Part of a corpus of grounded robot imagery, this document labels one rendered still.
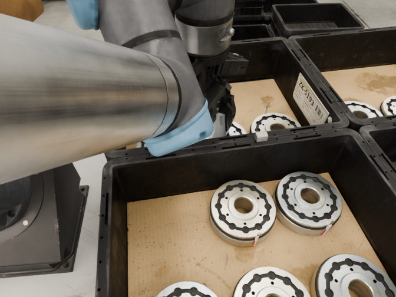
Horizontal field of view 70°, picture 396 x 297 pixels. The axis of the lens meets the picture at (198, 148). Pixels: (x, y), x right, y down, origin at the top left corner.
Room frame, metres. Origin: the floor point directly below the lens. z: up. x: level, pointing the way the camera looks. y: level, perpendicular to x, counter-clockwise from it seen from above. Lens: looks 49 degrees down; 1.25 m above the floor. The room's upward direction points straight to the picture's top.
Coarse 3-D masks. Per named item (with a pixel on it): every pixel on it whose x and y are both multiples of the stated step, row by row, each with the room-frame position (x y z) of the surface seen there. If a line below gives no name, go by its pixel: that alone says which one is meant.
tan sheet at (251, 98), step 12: (240, 84) 0.57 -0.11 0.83; (252, 84) 0.57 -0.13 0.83; (264, 84) 0.57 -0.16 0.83; (276, 84) 0.57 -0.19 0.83; (240, 96) 0.53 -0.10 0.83; (252, 96) 0.53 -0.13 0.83; (264, 96) 0.53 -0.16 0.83; (276, 96) 0.53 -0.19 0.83; (240, 108) 0.48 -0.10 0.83; (252, 108) 0.48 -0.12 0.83; (264, 108) 0.48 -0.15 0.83; (276, 108) 0.48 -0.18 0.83; (288, 108) 0.48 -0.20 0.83; (240, 120) 0.45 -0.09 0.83; (252, 120) 0.45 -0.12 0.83; (132, 144) 0.38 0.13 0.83
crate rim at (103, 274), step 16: (224, 144) 0.29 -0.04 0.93; (240, 144) 0.29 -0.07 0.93; (256, 144) 0.29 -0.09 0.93; (272, 144) 0.29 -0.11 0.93; (288, 144) 0.29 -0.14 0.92; (112, 160) 0.26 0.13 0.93; (128, 160) 0.26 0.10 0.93; (144, 160) 0.26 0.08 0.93; (160, 160) 0.26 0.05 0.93; (368, 160) 0.26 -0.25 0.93; (112, 176) 0.23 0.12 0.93; (384, 176) 0.23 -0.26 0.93; (112, 192) 0.20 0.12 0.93; (112, 208) 0.18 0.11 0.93; (96, 272) 0.10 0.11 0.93; (96, 288) 0.08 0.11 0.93
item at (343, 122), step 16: (288, 48) 0.57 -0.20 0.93; (304, 64) 0.50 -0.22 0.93; (320, 96) 0.41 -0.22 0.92; (336, 112) 0.36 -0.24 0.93; (288, 128) 0.32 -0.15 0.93; (304, 128) 0.32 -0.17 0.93; (320, 128) 0.32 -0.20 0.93; (336, 128) 0.32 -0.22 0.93; (192, 144) 0.29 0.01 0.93; (208, 144) 0.29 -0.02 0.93
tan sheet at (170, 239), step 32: (128, 224) 0.20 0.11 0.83; (160, 224) 0.20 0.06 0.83; (192, 224) 0.20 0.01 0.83; (352, 224) 0.20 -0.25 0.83; (128, 256) 0.15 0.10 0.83; (160, 256) 0.15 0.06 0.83; (192, 256) 0.15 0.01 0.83; (224, 256) 0.15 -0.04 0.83; (256, 256) 0.15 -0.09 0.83; (288, 256) 0.15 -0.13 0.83; (320, 256) 0.15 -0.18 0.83; (128, 288) 0.11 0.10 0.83; (160, 288) 0.11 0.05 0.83; (224, 288) 0.11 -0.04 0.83
